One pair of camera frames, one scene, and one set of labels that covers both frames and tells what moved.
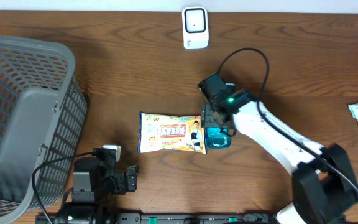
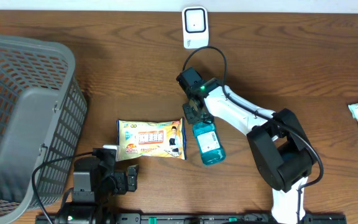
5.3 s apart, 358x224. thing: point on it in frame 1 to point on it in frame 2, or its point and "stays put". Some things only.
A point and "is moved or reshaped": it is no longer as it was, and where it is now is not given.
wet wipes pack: [184, 133] is moved or reshaped
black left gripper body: [120, 183] stays put
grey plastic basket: [32, 107] stays put
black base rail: [158, 218] stays put
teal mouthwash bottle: [217, 138] to [211, 149]
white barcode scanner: [195, 27] stays put
